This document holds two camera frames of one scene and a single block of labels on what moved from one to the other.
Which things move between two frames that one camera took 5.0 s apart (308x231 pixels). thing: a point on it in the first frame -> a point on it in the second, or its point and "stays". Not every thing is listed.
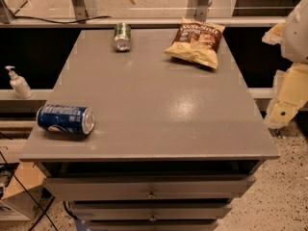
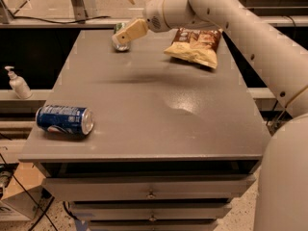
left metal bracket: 80,9 stays
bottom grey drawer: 154,225 stays
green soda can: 122,37 stays
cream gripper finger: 290,94 -> 153,12
